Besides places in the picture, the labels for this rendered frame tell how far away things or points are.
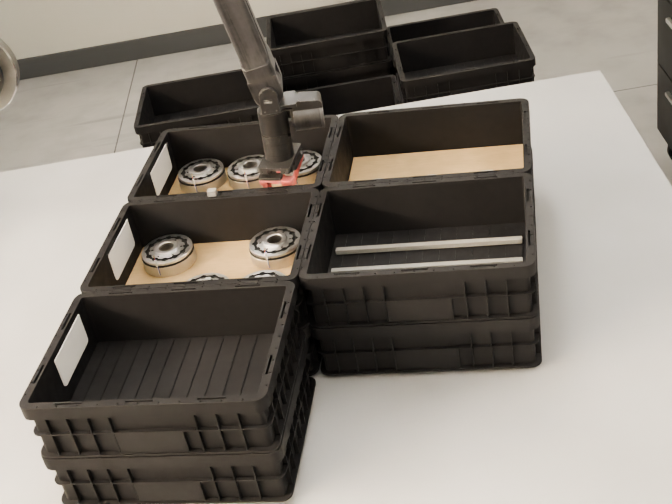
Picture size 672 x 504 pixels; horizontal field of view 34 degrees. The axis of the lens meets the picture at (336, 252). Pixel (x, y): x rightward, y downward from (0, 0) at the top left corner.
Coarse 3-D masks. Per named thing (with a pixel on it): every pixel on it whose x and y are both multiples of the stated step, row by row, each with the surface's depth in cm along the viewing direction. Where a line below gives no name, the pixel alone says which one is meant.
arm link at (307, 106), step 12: (264, 96) 202; (276, 96) 203; (288, 96) 208; (300, 96) 207; (312, 96) 207; (264, 108) 204; (276, 108) 204; (300, 108) 207; (312, 108) 207; (300, 120) 208; (312, 120) 208; (324, 120) 212
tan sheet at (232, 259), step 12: (204, 252) 214; (216, 252) 214; (228, 252) 213; (240, 252) 212; (204, 264) 211; (216, 264) 210; (228, 264) 209; (240, 264) 209; (252, 264) 208; (132, 276) 211; (144, 276) 211; (180, 276) 209; (192, 276) 208; (228, 276) 206; (240, 276) 205
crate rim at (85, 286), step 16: (256, 192) 210; (272, 192) 209; (288, 192) 208; (304, 192) 208; (128, 208) 214; (304, 224) 198; (112, 240) 205; (304, 240) 194; (96, 256) 201; (96, 272) 197; (80, 288) 193; (96, 288) 192; (112, 288) 191; (128, 288) 190; (144, 288) 189
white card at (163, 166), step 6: (162, 150) 234; (162, 156) 234; (168, 156) 238; (156, 162) 230; (162, 162) 234; (168, 162) 238; (156, 168) 230; (162, 168) 234; (168, 168) 237; (156, 174) 230; (162, 174) 233; (168, 174) 237; (156, 180) 230; (162, 180) 233; (156, 186) 229; (162, 186) 233; (156, 192) 229
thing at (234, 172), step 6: (246, 156) 238; (252, 156) 237; (258, 156) 237; (234, 162) 236; (240, 162) 236; (228, 168) 235; (234, 168) 234; (228, 174) 233; (234, 174) 233; (240, 174) 232; (246, 174) 231; (252, 174) 231; (258, 174) 230; (240, 180) 231
